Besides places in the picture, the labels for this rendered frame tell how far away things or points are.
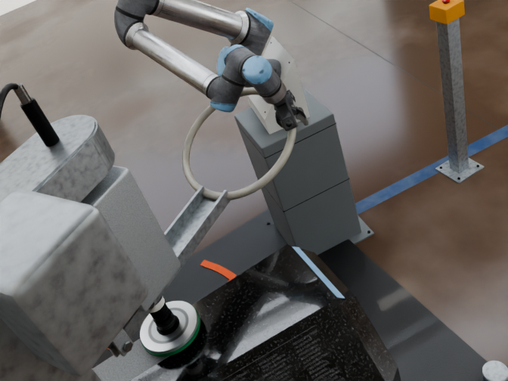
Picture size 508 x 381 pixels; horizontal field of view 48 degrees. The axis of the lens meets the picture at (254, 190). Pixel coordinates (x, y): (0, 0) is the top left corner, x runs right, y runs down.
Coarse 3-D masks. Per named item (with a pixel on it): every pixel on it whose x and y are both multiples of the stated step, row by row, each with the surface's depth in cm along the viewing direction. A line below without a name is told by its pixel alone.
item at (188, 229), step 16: (224, 192) 208; (192, 208) 211; (208, 208) 211; (224, 208) 208; (176, 224) 204; (192, 224) 207; (208, 224) 202; (176, 240) 203; (192, 240) 196; (176, 272) 191; (112, 352) 172
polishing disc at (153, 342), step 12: (180, 312) 204; (192, 312) 202; (144, 324) 204; (180, 324) 200; (192, 324) 198; (144, 336) 200; (156, 336) 198; (168, 336) 197; (180, 336) 195; (156, 348) 194; (168, 348) 193
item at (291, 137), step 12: (240, 96) 230; (204, 120) 233; (192, 132) 231; (288, 132) 209; (288, 144) 206; (288, 156) 206; (276, 168) 204; (192, 180) 220; (264, 180) 204; (204, 192) 214; (216, 192) 212; (228, 192) 209; (240, 192) 206; (252, 192) 206
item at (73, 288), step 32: (32, 192) 66; (0, 224) 62; (32, 224) 60; (64, 224) 59; (96, 224) 60; (0, 256) 58; (32, 256) 56; (64, 256) 57; (96, 256) 61; (128, 256) 65; (0, 288) 54; (32, 288) 55; (64, 288) 58; (96, 288) 61; (128, 288) 65; (32, 320) 55; (64, 320) 58; (96, 320) 62; (128, 320) 66; (64, 352) 59; (96, 352) 63
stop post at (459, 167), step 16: (432, 16) 288; (448, 16) 280; (448, 32) 287; (448, 48) 293; (448, 64) 300; (448, 80) 307; (448, 96) 314; (448, 112) 322; (464, 112) 321; (448, 128) 330; (464, 128) 328; (448, 144) 339; (464, 144) 335; (448, 160) 356; (464, 160) 342; (448, 176) 346; (464, 176) 342
